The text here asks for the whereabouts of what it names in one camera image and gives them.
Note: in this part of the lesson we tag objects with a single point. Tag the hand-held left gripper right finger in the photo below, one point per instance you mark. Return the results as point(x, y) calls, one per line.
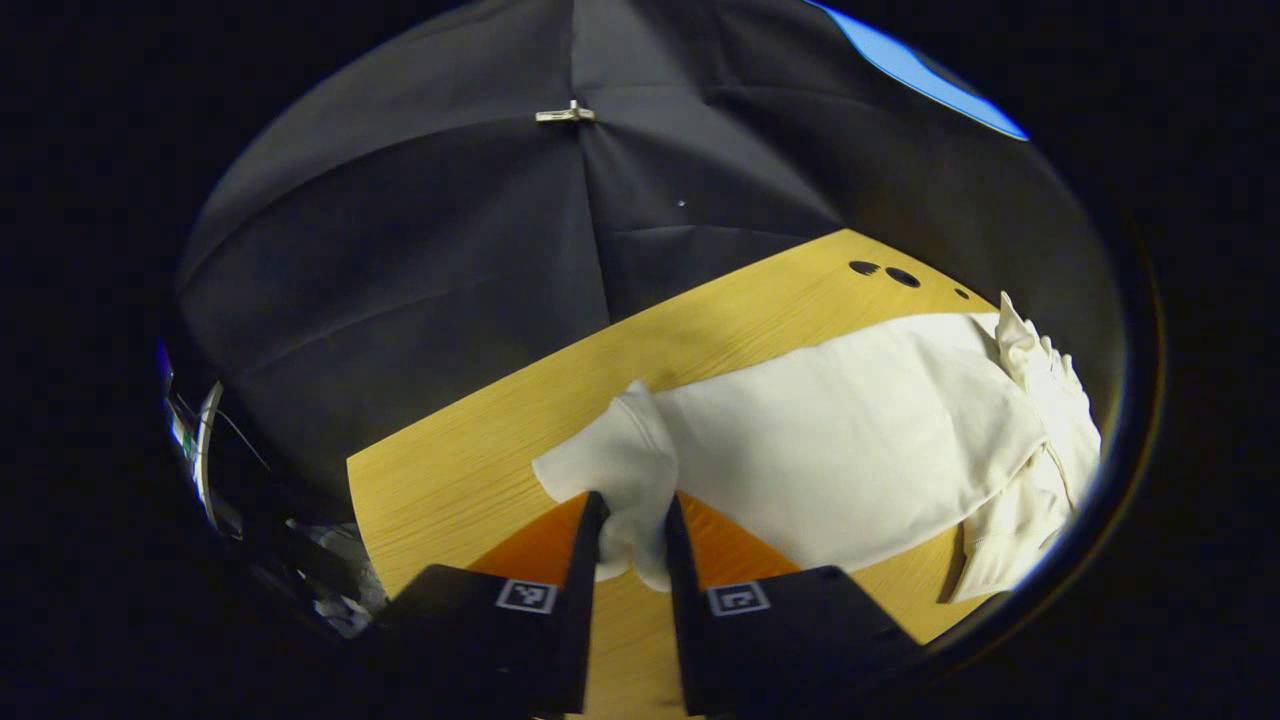
point(685, 620)

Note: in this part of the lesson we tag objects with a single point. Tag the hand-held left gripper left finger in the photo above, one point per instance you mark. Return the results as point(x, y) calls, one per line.
point(580, 620)

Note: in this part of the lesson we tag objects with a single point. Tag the white hooded sweatshirt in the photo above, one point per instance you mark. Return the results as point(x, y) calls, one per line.
point(850, 440)

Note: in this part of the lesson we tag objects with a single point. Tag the black backdrop cloth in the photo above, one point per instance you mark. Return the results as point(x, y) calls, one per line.
point(400, 250)

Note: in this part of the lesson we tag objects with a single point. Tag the small silver clip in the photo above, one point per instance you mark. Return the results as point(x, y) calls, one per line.
point(565, 113)

